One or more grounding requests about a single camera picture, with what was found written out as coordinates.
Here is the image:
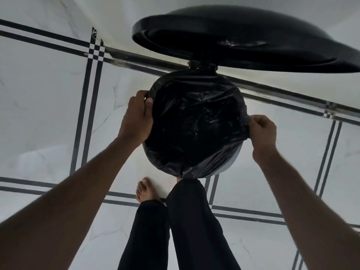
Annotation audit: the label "person's left hand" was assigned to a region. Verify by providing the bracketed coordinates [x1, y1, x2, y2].
[117, 90, 154, 148]

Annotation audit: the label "person's right hand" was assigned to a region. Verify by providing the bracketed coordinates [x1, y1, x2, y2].
[247, 115, 278, 163]

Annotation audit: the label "black plastic trash bag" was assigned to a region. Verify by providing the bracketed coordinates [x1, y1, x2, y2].
[142, 69, 251, 179]

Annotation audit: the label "person's right forearm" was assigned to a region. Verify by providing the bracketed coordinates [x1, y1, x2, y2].
[253, 149, 360, 270]

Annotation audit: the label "person's left forearm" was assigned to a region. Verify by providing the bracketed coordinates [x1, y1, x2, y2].
[0, 136, 138, 270]

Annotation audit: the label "silver pedal trash bin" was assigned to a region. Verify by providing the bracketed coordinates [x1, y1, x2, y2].
[142, 60, 244, 177]

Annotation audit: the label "black round bin lid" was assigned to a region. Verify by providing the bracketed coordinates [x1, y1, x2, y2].
[132, 5, 360, 74]

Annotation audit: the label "person's left foot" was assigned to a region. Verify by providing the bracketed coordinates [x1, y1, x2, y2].
[136, 177, 164, 205]

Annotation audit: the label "black trousers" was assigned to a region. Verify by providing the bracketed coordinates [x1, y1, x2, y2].
[117, 178, 242, 270]

